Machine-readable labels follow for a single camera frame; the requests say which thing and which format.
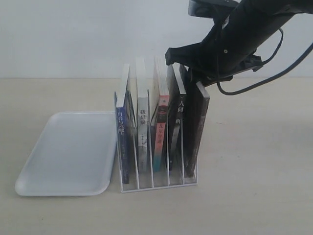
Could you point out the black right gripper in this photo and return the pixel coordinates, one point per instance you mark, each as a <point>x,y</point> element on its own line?
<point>231,41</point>

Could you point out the dark brown book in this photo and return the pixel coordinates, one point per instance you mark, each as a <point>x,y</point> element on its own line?
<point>194,115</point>

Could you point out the red teal spine book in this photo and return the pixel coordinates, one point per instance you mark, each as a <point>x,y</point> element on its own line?
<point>160,105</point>

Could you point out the blue moon cover book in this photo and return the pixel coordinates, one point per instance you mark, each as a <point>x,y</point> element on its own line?
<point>124,124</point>

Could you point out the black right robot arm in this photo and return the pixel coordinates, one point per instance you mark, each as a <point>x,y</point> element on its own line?
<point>275,13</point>

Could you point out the black book white characters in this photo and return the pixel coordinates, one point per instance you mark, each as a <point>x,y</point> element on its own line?
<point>176,107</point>

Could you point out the grey white spine book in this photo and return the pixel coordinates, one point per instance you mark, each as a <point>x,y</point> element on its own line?
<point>142,114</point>

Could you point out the white plastic tray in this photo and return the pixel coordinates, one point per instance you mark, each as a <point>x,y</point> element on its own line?
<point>73,156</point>

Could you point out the white wire book rack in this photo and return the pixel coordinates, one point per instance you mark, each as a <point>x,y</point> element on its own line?
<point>150,180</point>

